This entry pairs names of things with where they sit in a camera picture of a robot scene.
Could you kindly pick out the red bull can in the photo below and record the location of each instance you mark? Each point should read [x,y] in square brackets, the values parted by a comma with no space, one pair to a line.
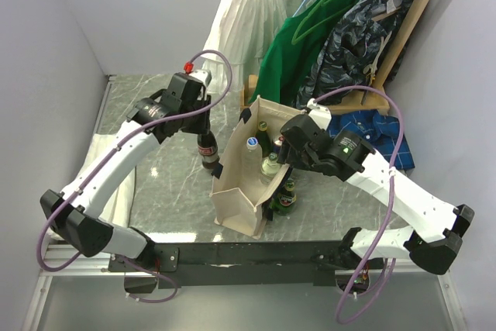
[278,144]

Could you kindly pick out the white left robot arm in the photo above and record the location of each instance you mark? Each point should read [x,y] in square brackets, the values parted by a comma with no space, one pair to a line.
[75,212]

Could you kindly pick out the clear water bottle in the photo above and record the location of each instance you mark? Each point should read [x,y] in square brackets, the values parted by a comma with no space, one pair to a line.
[251,159]

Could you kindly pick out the blue plaid shirt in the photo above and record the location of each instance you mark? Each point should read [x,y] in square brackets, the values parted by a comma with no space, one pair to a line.
[382,132]

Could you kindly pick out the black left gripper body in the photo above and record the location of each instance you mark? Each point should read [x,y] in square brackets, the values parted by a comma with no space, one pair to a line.
[197,123]

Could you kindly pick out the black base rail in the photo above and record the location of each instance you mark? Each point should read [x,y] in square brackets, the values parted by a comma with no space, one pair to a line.
[225,263]

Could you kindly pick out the beige canvas tote bag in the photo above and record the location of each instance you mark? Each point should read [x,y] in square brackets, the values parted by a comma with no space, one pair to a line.
[238,192]

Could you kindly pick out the green garment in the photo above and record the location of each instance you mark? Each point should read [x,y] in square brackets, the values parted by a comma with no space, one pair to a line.
[284,67]

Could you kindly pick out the green gold-capped glass bottle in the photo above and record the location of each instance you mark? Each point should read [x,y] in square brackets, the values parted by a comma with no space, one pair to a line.
[264,139]

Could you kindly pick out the green beer bottle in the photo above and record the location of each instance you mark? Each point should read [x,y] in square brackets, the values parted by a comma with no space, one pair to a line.
[284,203]

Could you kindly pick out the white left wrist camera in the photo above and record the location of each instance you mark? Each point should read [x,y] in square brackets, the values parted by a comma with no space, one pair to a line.
[204,76]

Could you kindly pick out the dark patterned garment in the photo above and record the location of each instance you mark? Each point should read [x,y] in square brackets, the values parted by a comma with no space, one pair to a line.
[355,48]

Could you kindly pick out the white pleated skirt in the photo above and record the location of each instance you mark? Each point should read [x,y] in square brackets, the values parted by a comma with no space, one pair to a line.
[243,31]

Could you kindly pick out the clear Chang soda bottle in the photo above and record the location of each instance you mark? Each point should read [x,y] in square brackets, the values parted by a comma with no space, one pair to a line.
[269,168]

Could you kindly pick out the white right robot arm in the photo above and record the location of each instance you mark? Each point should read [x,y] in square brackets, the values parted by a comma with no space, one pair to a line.
[434,234]

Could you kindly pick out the green hanger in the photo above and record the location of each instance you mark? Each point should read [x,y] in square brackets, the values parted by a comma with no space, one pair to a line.
[323,12]

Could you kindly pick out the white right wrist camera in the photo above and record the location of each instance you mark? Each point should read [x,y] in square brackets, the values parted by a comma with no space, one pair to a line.
[320,114]

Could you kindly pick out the folded white cloth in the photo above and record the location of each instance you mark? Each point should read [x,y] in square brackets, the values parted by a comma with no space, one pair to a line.
[118,207]

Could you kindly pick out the dark cola bottle red cap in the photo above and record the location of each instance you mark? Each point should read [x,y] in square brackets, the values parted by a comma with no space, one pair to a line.
[208,149]

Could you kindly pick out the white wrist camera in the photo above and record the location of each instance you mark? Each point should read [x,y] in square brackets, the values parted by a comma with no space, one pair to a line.
[320,114]
[204,76]

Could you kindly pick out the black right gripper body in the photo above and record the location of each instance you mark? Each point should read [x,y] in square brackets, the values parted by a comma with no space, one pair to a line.
[288,155]

